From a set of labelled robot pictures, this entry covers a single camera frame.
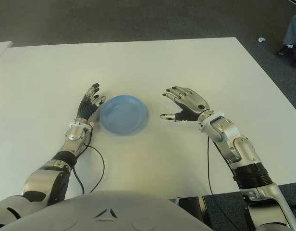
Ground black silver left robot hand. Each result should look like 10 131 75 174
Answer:
76 83 107 120

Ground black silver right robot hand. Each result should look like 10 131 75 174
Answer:
159 85 210 122

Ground blue plastic plate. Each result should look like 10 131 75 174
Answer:
99 95 149 137

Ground grey robot torso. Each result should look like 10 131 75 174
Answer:
1 190 212 231

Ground white side table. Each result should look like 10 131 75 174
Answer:
0 40 13 64

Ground black shoe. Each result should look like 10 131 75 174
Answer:
277 45 295 57

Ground dark metal table leg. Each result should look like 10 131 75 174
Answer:
169 196 213 231

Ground person's leg in jeans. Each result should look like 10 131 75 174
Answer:
282 13 296 46

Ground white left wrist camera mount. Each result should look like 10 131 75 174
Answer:
68 120 93 131

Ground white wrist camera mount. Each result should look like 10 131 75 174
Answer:
68 120 93 131
198 110 225 132

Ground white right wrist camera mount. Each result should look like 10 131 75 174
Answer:
198 110 225 132

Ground thin black left wrist cable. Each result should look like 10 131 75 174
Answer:
84 144 106 193

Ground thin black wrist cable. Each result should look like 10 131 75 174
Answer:
84 144 106 193
206 137 248 231

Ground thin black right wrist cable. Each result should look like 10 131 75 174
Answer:
206 137 248 231

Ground thick dark left arm cable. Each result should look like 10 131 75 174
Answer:
72 168 86 194

